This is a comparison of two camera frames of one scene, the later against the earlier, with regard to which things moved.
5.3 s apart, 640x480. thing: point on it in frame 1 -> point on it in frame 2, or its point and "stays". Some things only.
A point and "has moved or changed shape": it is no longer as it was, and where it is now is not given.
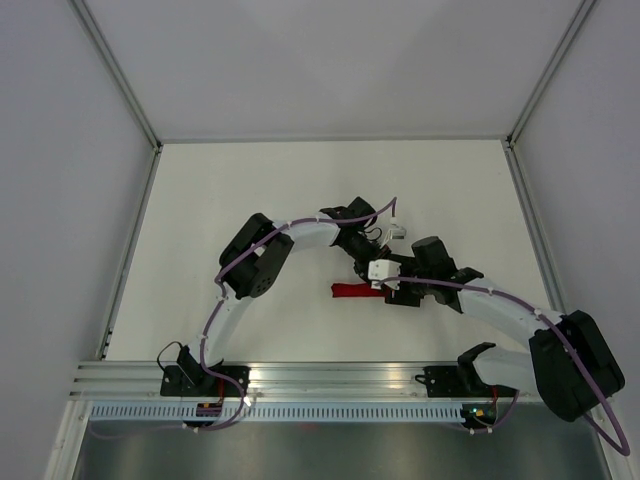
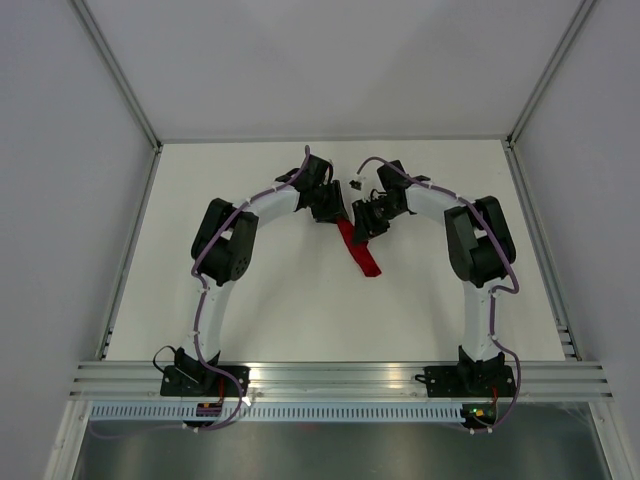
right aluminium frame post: (533, 95) stays
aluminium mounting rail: (288, 381) stays
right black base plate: (459, 382) stays
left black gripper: (379, 251) -> (336, 207)
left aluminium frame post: (112, 64) stays
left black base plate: (196, 381) stays
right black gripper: (403, 297) -> (365, 228)
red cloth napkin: (356, 290) has moved or changed shape
